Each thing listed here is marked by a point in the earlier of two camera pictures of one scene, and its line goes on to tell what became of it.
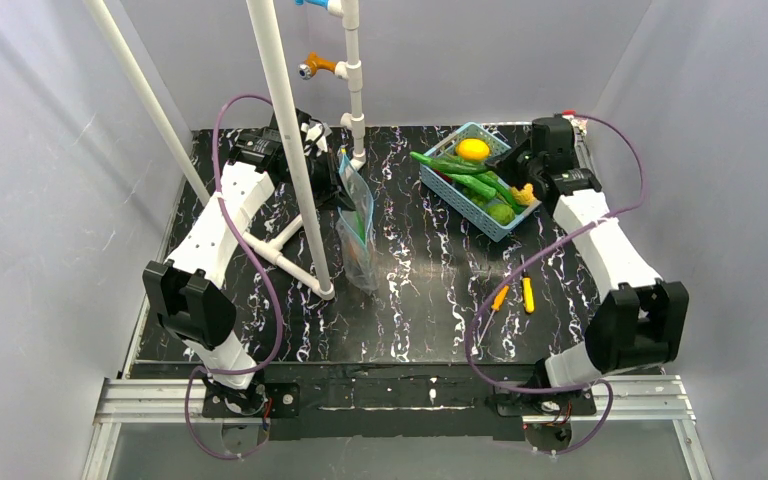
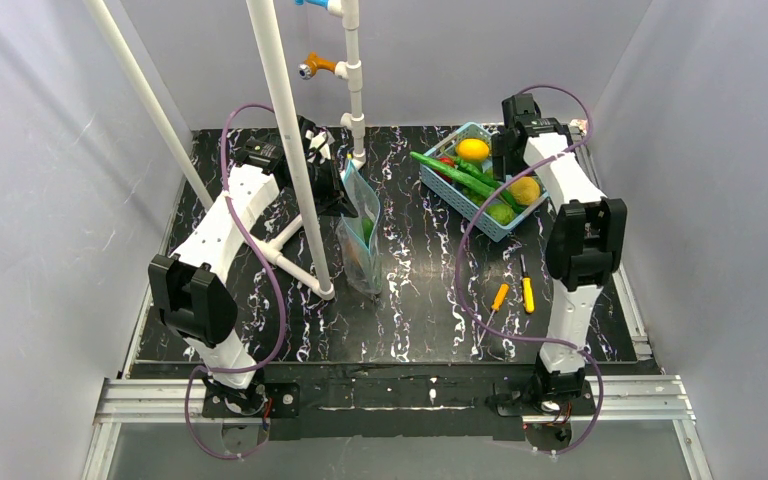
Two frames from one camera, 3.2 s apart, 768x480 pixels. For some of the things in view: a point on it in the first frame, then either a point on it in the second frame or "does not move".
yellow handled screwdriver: (527, 291) does not move
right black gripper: (520, 164) -> (505, 150)
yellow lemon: (472, 149) does not move
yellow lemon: (524, 196) does not move
